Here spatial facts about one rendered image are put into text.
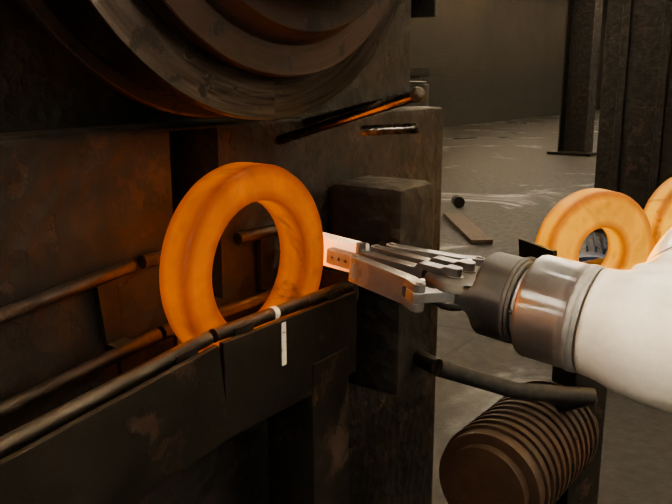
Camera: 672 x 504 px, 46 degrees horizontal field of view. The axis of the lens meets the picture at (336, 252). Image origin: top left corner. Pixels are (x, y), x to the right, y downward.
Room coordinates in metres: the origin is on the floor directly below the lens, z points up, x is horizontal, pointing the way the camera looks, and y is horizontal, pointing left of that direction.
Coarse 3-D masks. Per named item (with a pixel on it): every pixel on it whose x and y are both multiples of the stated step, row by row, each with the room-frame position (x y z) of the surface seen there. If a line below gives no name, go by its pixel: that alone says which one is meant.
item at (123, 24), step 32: (64, 0) 0.55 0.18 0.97; (96, 0) 0.53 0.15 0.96; (128, 0) 0.55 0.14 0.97; (96, 32) 0.57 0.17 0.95; (128, 32) 0.54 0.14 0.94; (160, 32) 0.57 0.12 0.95; (384, 32) 0.80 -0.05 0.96; (128, 64) 0.59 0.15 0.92; (160, 64) 0.57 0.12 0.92; (192, 64) 0.59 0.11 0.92; (352, 64) 0.76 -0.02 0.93; (192, 96) 0.59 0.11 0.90; (224, 96) 0.62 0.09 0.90; (256, 96) 0.65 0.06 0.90; (288, 96) 0.68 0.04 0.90; (320, 96) 0.72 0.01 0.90
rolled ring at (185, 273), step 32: (192, 192) 0.65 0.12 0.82; (224, 192) 0.64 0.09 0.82; (256, 192) 0.67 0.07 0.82; (288, 192) 0.70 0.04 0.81; (192, 224) 0.62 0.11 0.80; (224, 224) 0.64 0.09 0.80; (288, 224) 0.72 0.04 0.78; (320, 224) 0.74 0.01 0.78; (160, 256) 0.63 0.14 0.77; (192, 256) 0.61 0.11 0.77; (288, 256) 0.73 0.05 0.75; (320, 256) 0.74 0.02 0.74; (160, 288) 0.62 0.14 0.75; (192, 288) 0.61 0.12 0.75; (288, 288) 0.72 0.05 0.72; (192, 320) 0.61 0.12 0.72; (224, 320) 0.64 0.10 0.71
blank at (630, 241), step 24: (576, 192) 0.94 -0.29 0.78; (600, 192) 0.92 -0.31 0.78; (552, 216) 0.92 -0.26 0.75; (576, 216) 0.91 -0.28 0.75; (600, 216) 0.92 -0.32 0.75; (624, 216) 0.93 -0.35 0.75; (552, 240) 0.90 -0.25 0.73; (576, 240) 0.91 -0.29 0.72; (624, 240) 0.93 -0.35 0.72; (648, 240) 0.95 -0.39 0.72; (624, 264) 0.94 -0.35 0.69
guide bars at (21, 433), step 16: (336, 288) 0.74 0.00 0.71; (352, 288) 0.76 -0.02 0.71; (288, 304) 0.68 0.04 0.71; (304, 304) 0.70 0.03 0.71; (240, 320) 0.63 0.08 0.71; (256, 320) 0.64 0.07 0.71; (272, 320) 0.66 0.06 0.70; (208, 336) 0.60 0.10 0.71; (224, 336) 0.61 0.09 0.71; (176, 352) 0.57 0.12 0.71; (192, 352) 0.58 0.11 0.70; (144, 368) 0.55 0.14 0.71; (160, 368) 0.56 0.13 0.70; (112, 384) 0.52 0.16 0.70; (128, 384) 0.53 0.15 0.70; (80, 400) 0.50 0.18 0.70; (96, 400) 0.51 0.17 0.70; (48, 416) 0.48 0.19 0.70; (64, 416) 0.49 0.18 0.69; (16, 432) 0.46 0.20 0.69; (32, 432) 0.47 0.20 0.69; (0, 448) 0.45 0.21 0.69; (16, 448) 0.46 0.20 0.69
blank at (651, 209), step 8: (664, 184) 0.98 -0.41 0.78; (656, 192) 0.98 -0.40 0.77; (664, 192) 0.97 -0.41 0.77; (648, 200) 0.98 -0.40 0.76; (656, 200) 0.97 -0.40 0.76; (664, 200) 0.96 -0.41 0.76; (648, 208) 0.97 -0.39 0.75; (656, 208) 0.96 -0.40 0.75; (664, 208) 0.95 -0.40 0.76; (648, 216) 0.97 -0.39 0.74; (656, 216) 0.95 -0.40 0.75; (664, 216) 0.95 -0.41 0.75; (656, 224) 0.95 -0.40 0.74; (664, 224) 0.95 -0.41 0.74; (656, 232) 0.95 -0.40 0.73; (664, 232) 0.95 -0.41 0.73; (656, 240) 0.95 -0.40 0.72
